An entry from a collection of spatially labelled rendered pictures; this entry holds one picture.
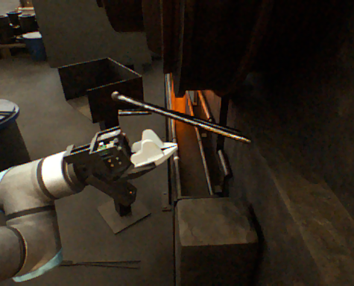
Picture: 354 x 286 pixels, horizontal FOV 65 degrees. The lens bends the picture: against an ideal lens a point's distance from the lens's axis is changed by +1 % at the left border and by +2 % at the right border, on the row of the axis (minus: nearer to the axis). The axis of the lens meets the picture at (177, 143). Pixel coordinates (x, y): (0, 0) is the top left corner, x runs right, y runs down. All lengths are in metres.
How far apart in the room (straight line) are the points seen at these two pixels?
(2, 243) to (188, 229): 0.32
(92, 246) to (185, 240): 1.04
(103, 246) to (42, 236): 0.76
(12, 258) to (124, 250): 0.81
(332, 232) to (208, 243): 0.13
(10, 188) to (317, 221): 0.53
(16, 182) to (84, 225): 0.86
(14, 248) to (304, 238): 0.45
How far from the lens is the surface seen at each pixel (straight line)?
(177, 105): 0.79
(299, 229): 0.28
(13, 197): 0.63
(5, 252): 0.55
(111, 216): 1.44
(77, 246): 1.38
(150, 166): 0.54
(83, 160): 0.56
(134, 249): 1.32
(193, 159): 0.67
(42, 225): 0.62
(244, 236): 0.35
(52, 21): 3.00
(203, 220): 0.36
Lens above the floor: 1.08
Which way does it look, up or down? 35 degrees down
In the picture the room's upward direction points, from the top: straight up
